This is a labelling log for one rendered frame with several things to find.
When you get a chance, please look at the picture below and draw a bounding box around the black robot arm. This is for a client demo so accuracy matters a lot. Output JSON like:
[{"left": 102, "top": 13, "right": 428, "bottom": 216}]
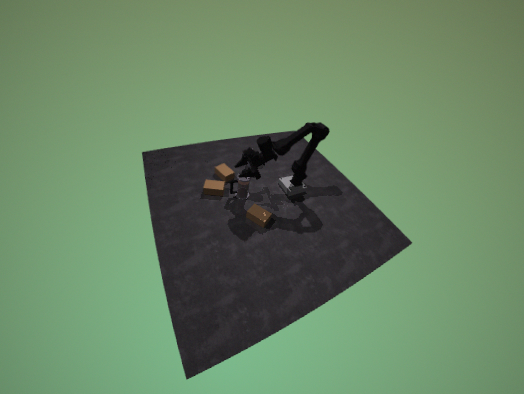
[{"left": 245, "top": 122, "right": 330, "bottom": 187}]

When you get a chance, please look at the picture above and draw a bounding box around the french press coffee maker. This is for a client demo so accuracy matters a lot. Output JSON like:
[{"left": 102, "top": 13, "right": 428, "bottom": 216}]
[{"left": 230, "top": 169, "right": 251, "bottom": 200}]

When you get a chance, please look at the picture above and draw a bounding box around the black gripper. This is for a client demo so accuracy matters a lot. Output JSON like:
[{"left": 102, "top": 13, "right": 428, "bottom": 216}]
[{"left": 234, "top": 149, "right": 266, "bottom": 180}]

